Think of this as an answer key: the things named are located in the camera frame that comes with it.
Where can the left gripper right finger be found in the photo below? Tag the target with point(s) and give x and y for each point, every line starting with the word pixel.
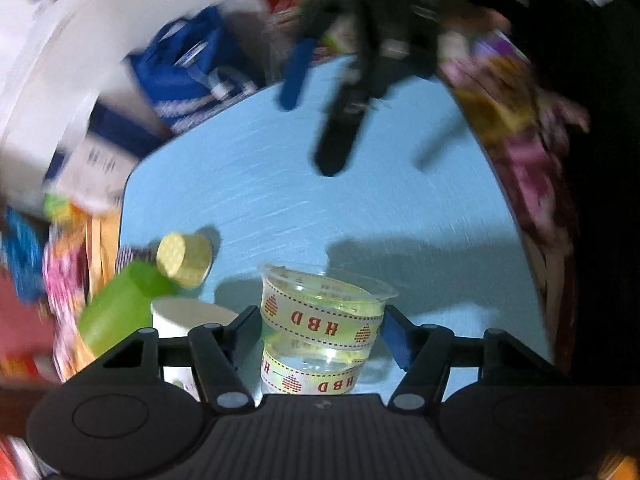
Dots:
pixel 423 353

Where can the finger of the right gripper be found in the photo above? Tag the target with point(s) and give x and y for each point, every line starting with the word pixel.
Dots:
pixel 295 72
pixel 340 131

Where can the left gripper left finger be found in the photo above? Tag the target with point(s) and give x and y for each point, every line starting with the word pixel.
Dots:
pixel 217 353

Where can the clear cup with HBD ribbon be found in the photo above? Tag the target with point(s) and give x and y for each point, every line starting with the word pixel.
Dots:
pixel 318 327

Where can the white paper cup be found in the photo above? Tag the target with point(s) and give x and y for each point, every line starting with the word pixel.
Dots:
pixel 173 317

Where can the green plastic cup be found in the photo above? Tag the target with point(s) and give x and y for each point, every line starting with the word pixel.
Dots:
pixel 122 306

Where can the yellow dotted cupcake liner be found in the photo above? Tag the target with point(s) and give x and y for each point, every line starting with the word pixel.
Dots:
pixel 184 258

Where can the blue tote bag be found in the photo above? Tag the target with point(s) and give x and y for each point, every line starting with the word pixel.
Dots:
pixel 193 69

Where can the white and blue paper bag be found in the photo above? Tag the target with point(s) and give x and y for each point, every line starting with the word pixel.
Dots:
pixel 93 174

